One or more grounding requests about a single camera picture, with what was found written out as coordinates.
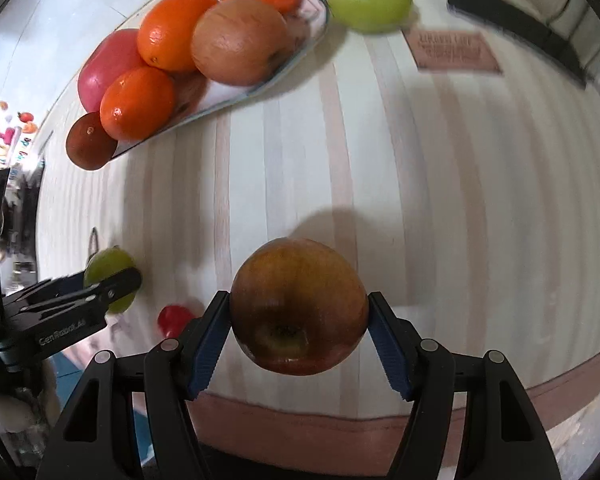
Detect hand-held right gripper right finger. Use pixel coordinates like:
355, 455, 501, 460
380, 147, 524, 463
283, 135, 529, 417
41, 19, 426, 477
367, 291, 563, 480

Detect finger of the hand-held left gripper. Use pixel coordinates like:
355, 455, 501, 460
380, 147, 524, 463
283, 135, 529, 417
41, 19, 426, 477
2, 266, 143, 322
30, 272, 88, 293

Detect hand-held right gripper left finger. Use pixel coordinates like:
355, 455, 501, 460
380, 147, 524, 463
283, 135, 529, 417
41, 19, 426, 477
35, 290, 231, 480

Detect green fruit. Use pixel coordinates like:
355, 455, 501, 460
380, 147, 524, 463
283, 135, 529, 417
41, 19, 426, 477
83, 245, 138, 315
327, 0, 413, 35

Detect dark red apple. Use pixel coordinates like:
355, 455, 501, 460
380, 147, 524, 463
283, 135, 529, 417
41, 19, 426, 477
229, 237, 371, 377

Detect small dark red plum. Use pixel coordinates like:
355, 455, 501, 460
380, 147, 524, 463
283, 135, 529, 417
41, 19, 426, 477
65, 111, 119, 171

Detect large red apple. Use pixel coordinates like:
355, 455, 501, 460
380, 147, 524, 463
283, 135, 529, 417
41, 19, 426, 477
77, 28, 148, 113

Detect floral ceramic plate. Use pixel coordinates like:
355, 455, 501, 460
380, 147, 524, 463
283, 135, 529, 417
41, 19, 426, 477
107, 0, 331, 161

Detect large orange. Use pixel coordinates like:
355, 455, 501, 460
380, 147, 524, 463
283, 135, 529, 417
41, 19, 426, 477
137, 0, 220, 73

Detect brown apple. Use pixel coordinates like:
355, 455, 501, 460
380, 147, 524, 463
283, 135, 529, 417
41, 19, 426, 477
190, 0, 292, 87

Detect person's left hand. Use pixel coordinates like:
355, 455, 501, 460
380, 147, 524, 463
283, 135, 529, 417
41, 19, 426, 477
0, 364, 62, 434

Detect red cherry tomato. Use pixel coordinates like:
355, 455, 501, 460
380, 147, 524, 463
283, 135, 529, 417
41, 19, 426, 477
157, 304, 197, 339

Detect pink card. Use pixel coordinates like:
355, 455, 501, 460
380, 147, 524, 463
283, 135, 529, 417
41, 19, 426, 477
402, 29, 503, 75

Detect black smartphone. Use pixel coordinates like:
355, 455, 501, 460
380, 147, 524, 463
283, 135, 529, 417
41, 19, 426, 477
447, 0, 588, 88

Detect colourful wall stickers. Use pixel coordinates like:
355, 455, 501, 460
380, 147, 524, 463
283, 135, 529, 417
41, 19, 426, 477
0, 92, 38, 171

